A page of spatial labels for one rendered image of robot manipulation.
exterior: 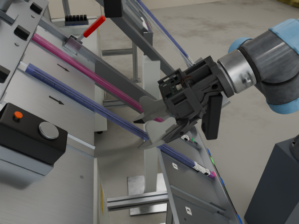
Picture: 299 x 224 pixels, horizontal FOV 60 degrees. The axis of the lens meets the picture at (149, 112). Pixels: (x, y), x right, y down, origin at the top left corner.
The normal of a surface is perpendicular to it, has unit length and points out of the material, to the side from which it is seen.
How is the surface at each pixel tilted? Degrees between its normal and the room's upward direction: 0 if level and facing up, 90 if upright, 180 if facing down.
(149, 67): 90
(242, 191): 0
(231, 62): 36
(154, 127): 82
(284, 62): 92
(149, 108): 95
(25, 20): 44
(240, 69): 57
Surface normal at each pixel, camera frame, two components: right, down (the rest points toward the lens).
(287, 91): -0.04, 0.74
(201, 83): 0.16, 0.62
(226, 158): 0.00, -0.78
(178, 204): 0.69, -0.63
